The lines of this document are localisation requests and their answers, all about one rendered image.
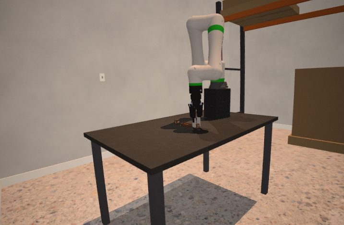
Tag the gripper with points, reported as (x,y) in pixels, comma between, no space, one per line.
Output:
(196,105)

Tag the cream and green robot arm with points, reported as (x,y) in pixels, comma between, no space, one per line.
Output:
(214,68)

